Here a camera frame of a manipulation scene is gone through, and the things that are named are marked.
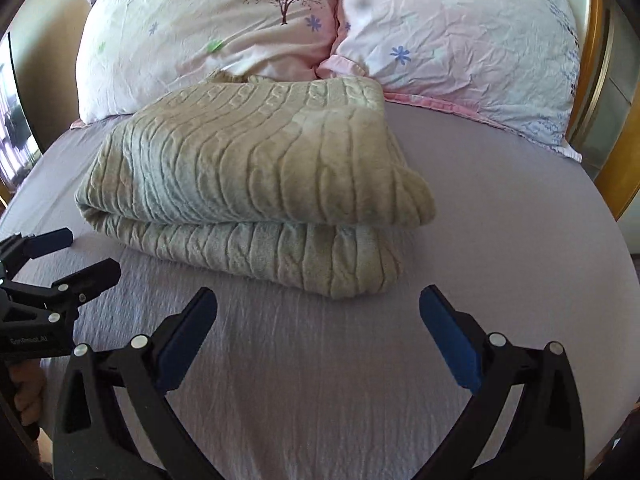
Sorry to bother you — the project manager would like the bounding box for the lilac bed sheet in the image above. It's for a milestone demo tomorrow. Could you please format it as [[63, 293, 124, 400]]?
[[0, 95, 640, 480]]

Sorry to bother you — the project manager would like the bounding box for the pink tree-print pillow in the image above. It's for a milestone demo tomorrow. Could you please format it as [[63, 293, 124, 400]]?
[[76, 0, 347, 125]]

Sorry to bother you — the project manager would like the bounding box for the wooden headboard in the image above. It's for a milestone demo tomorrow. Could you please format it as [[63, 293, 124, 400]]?
[[564, 0, 640, 221]]

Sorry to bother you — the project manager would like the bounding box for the pink blue-flower pillow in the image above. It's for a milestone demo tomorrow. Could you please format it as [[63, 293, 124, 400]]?
[[317, 0, 584, 163]]

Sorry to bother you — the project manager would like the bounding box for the beige cable-knit blanket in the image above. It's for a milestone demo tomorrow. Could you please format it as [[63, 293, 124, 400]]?
[[75, 71, 437, 300]]

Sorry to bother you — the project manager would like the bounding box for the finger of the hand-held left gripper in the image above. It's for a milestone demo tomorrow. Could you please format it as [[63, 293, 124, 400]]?
[[0, 228, 75, 275], [0, 259, 123, 323]]

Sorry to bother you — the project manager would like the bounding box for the person's left hand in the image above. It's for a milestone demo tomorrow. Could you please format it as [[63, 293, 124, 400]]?
[[9, 359, 48, 425]]

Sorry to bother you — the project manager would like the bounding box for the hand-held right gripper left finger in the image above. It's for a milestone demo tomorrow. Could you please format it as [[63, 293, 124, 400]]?
[[53, 287, 219, 480]]

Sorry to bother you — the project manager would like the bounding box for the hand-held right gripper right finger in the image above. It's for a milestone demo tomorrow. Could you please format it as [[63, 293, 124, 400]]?
[[419, 285, 587, 480]]

